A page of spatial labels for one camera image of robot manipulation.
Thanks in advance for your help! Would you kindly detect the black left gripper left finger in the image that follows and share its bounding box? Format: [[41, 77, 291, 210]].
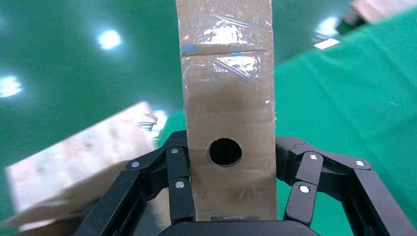
[[73, 130, 196, 236]]

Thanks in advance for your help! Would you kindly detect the green table cloth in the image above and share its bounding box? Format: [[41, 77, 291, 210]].
[[158, 6, 417, 236]]

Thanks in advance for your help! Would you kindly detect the small taped cardboard box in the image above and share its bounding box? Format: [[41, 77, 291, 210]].
[[176, 0, 278, 222]]

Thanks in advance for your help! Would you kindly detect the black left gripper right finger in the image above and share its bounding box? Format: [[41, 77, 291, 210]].
[[275, 136, 417, 236]]

